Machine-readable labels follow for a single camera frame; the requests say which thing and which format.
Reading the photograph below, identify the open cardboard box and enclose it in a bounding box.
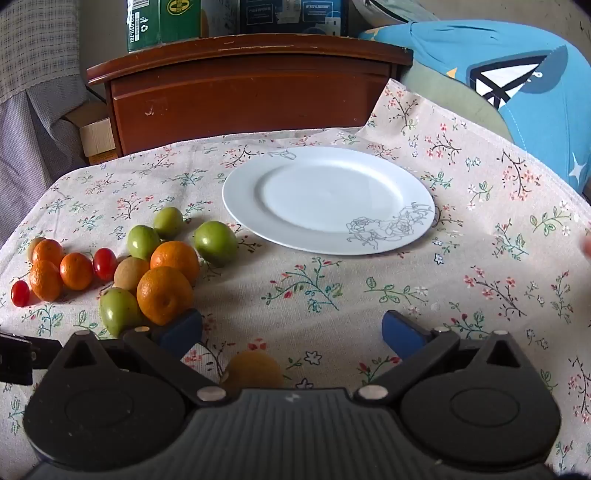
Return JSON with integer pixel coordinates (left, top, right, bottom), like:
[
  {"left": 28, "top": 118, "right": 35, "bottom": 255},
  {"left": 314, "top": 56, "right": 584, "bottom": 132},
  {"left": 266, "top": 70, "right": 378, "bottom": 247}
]
[{"left": 62, "top": 102, "right": 118, "bottom": 166}]

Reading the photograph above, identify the white plate with rose outline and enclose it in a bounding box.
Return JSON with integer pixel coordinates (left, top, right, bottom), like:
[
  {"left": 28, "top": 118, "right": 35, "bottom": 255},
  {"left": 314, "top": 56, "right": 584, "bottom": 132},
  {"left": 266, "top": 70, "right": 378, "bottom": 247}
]
[{"left": 222, "top": 146, "right": 437, "bottom": 256}]

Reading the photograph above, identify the floral tablecloth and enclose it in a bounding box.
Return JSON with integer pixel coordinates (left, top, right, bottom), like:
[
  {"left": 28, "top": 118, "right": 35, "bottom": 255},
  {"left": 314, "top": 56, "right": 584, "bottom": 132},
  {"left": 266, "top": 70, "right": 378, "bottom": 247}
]
[{"left": 0, "top": 78, "right": 591, "bottom": 480}]

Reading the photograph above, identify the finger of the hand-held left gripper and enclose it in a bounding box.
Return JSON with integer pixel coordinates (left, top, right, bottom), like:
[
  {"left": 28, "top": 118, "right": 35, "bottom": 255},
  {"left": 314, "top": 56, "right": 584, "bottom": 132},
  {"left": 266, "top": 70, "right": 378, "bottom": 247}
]
[{"left": 0, "top": 332, "right": 63, "bottom": 385}]

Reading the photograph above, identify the brown wooden cabinet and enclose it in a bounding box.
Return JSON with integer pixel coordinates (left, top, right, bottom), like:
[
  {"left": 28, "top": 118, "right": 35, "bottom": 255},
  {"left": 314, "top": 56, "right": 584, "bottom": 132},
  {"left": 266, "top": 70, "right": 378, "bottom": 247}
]
[{"left": 87, "top": 33, "right": 414, "bottom": 158}]

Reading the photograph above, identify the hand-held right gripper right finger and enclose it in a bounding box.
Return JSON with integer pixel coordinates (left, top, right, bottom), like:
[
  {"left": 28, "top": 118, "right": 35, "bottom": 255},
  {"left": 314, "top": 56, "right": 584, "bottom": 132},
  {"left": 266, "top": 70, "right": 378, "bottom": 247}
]
[{"left": 355, "top": 310, "right": 548, "bottom": 403}]

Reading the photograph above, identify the mandarin orange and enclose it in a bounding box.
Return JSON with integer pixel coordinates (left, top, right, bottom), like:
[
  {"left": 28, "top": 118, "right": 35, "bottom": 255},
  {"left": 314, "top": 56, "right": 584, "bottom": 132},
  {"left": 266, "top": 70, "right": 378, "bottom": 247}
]
[
  {"left": 150, "top": 241, "right": 201, "bottom": 286},
  {"left": 59, "top": 252, "right": 95, "bottom": 291},
  {"left": 30, "top": 260, "right": 64, "bottom": 302},
  {"left": 32, "top": 239, "right": 65, "bottom": 268},
  {"left": 136, "top": 266, "right": 195, "bottom": 326}
]

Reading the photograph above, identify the white dark-edged cloth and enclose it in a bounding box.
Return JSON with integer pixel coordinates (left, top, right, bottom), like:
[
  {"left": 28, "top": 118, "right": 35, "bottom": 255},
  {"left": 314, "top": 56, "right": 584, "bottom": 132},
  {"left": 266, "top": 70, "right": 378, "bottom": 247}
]
[{"left": 353, "top": 0, "right": 441, "bottom": 26}]

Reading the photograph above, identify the beige checkered cloth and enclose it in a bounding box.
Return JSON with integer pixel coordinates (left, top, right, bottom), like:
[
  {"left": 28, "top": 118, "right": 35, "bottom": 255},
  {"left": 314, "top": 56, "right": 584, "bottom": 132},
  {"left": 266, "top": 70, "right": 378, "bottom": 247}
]
[{"left": 0, "top": 0, "right": 89, "bottom": 106}]

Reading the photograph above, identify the green and white carton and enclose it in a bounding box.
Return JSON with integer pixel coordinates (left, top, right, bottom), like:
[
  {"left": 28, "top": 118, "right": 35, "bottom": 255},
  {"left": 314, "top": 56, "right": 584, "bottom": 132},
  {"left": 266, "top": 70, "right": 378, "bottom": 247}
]
[{"left": 127, "top": 0, "right": 241, "bottom": 52}]

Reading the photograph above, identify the blue sailboat print cushion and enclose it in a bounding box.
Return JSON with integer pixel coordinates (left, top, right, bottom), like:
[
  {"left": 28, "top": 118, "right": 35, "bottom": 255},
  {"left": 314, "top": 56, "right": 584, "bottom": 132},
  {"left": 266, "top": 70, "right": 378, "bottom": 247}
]
[{"left": 358, "top": 21, "right": 591, "bottom": 195}]

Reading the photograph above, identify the green jujube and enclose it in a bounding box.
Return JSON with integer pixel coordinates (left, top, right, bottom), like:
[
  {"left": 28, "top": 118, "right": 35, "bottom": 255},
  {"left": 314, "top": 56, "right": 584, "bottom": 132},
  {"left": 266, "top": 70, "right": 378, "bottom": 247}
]
[
  {"left": 153, "top": 207, "right": 185, "bottom": 240},
  {"left": 100, "top": 288, "right": 145, "bottom": 337},
  {"left": 193, "top": 221, "right": 238, "bottom": 267},
  {"left": 127, "top": 224, "right": 161, "bottom": 260}
]

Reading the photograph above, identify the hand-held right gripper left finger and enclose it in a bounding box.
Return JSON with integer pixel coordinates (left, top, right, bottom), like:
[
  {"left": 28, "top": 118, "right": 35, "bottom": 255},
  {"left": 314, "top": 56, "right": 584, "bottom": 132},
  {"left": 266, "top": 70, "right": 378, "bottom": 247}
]
[{"left": 46, "top": 308, "right": 227, "bottom": 404}]

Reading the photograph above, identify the dark blue box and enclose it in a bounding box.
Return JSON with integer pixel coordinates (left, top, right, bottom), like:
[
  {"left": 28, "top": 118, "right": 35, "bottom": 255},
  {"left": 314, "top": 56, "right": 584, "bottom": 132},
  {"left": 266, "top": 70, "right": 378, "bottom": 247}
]
[{"left": 240, "top": 0, "right": 349, "bottom": 37}]

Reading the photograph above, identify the lilac gingham cloth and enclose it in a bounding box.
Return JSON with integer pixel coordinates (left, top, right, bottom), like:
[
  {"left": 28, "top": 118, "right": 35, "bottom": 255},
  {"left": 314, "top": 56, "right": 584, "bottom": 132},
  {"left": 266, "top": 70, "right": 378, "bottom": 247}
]
[{"left": 0, "top": 85, "right": 90, "bottom": 241}]

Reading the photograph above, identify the grey-green sofa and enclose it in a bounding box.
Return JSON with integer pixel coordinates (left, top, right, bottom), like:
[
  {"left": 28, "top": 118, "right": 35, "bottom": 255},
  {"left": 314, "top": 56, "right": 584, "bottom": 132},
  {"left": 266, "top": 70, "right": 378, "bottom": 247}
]
[{"left": 399, "top": 59, "right": 514, "bottom": 141}]

